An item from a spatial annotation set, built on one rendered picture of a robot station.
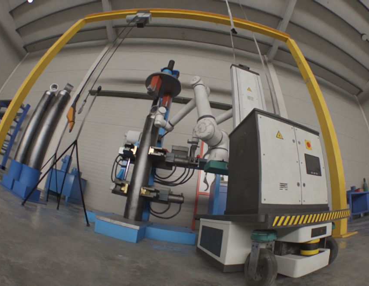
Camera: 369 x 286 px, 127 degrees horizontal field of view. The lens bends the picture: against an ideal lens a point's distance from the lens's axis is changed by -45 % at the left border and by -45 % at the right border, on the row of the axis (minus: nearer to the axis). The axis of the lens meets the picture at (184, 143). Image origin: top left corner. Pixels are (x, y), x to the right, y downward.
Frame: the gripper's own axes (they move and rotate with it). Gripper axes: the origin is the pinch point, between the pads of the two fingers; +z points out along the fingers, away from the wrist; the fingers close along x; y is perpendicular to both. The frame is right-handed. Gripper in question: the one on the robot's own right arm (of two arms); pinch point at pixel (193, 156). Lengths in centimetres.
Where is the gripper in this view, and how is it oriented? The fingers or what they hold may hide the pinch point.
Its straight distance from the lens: 190.7
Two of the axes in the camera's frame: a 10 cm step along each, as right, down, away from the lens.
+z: -1.4, 9.9, -0.8
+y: 9.9, 1.4, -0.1
